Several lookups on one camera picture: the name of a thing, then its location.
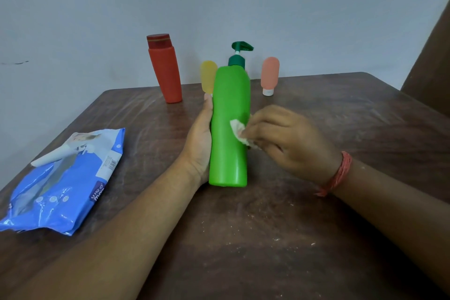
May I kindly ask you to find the person's left hand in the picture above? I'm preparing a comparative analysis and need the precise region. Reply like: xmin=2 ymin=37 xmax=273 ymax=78
xmin=179 ymin=93 xmax=214 ymax=186

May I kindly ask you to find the person's right hand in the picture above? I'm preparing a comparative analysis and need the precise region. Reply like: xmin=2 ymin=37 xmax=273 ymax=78
xmin=240 ymin=105 xmax=343 ymax=186

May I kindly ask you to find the white wipe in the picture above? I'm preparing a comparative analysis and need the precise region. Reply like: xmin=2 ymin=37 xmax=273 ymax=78
xmin=230 ymin=119 xmax=259 ymax=149

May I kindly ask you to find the green pump bottle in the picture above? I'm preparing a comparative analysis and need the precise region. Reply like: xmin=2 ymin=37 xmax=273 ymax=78
xmin=208 ymin=41 xmax=254 ymax=188

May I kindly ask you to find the person's left forearm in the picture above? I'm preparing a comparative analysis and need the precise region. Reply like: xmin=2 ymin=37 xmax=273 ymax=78
xmin=7 ymin=156 xmax=202 ymax=300

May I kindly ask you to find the person's right forearm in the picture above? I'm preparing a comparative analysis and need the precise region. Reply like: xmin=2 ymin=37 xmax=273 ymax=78
xmin=330 ymin=159 xmax=450 ymax=295

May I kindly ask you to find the yellow squeeze tube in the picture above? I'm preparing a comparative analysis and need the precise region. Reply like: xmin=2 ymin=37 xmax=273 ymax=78
xmin=200 ymin=60 xmax=218 ymax=95

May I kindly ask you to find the pink squeeze tube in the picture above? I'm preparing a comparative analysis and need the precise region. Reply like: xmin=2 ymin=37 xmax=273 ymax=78
xmin=260 ymin=57 xmax=280 ymax=96

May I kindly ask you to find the red bottle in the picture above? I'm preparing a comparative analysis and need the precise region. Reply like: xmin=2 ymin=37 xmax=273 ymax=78
xmin=146 ymin=34 xmax=183 ymax=104

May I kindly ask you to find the red thread wristband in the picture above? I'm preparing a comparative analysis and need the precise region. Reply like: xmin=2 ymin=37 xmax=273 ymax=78
xmin=315 ymin=151 xmax=353 ymax=198

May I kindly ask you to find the blue wet wipes pack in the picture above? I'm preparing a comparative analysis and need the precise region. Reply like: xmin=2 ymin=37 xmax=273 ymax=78
xmin=0 ymin=128 xmax=126 ymax=236

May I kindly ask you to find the brown wooden door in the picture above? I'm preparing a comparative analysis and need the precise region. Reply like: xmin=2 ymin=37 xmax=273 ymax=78
xmin=401 ymin=0 xmax=450 ymax=117

